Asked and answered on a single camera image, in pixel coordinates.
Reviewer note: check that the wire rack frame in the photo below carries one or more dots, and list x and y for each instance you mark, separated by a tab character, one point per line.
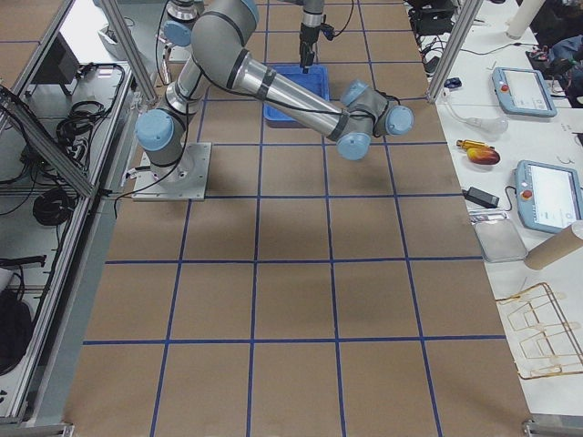
544	341

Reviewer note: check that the blue plastic tray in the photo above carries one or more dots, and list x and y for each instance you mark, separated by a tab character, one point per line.
315	80

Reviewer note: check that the black power adapter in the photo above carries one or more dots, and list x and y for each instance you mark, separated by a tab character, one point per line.
480	197

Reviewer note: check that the cardboard tube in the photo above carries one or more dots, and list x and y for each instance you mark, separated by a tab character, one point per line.
555	248

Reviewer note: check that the teach pendant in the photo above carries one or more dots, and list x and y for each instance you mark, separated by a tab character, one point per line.
549	198
523	92

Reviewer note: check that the teach pendant far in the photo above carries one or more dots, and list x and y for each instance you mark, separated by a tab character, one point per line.
523	92

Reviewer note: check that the clear plastic lid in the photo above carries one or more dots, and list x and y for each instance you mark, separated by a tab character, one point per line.
499	241

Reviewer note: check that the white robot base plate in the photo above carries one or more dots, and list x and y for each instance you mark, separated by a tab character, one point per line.
187	181

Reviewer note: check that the teach pendant near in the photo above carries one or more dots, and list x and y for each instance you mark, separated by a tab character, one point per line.
549	198

